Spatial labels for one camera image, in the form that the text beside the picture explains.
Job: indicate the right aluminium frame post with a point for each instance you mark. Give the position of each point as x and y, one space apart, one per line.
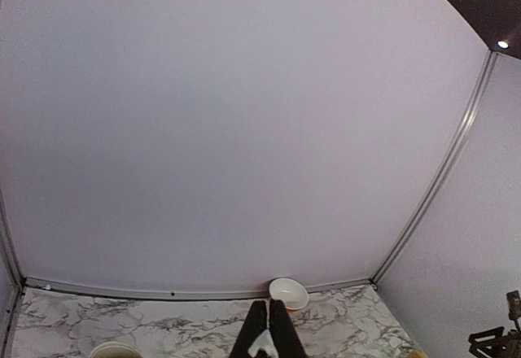
445 167

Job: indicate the single white sugar packet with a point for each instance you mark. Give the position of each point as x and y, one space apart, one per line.
263 343

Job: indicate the aluminium frame post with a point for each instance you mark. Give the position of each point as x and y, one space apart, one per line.
8 251
445 167

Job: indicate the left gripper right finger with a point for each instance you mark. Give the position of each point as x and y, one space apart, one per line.
283 332

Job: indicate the orange white bowl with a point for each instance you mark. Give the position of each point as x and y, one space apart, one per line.
294 296

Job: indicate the stack of white paper cups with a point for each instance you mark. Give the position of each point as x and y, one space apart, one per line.
114 349

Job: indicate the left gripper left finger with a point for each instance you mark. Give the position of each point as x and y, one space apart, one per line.
254 324

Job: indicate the left aluminium frame post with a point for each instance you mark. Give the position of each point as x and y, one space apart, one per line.
8 251

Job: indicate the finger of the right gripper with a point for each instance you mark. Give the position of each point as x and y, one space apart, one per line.
488 343

